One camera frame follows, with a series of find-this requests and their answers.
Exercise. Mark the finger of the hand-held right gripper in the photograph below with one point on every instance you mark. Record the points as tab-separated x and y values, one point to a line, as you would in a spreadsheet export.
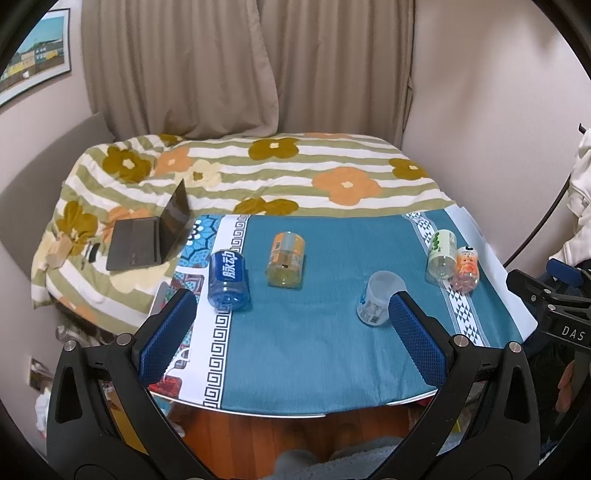
564	271
528	287

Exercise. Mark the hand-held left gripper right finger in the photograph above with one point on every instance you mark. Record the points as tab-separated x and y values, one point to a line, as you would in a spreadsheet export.
415	347

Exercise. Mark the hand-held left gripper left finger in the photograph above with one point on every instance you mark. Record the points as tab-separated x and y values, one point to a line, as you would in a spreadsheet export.
167	339

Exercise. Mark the clear plastic cup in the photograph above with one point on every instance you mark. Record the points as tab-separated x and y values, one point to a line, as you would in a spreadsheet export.
373	300

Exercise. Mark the small orange print cup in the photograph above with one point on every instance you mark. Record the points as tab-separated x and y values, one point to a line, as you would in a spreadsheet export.
465	270

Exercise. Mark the green white plastic cup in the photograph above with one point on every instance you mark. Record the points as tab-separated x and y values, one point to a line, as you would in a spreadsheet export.
441	254

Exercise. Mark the person's right hand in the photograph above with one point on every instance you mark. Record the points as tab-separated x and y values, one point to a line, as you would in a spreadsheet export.
567	379

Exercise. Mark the silver flat device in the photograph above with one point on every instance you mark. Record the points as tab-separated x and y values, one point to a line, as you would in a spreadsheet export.
160	301

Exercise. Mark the blue plastic bottle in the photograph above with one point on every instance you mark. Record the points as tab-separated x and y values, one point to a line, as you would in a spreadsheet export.
227	280

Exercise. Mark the white garment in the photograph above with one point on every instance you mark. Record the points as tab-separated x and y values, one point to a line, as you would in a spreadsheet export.
582	184

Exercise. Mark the grey laptop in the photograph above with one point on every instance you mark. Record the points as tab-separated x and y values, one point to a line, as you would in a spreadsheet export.
138	244

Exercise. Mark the blue patterned tablecloth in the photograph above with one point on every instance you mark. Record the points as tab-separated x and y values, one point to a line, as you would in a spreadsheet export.
314	350

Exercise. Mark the small black device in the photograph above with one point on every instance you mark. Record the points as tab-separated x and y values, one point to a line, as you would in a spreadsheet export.
93	252

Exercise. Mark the grey fleece clothing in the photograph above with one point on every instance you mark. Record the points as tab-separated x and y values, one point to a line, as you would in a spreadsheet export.
341	459

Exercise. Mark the orange label plastic bottle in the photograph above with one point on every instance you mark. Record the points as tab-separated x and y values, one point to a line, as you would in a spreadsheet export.
286	261

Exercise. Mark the grey bed panel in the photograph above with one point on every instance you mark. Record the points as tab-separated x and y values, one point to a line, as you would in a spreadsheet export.
41	175

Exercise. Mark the floral striped blanket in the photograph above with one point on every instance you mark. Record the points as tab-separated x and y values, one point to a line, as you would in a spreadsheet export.
295	166

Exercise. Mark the beige curtain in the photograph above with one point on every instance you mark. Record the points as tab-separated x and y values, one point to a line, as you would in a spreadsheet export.
341	64
184	64

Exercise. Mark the wall poster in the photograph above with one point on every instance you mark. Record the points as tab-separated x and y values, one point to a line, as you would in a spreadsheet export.
34	55

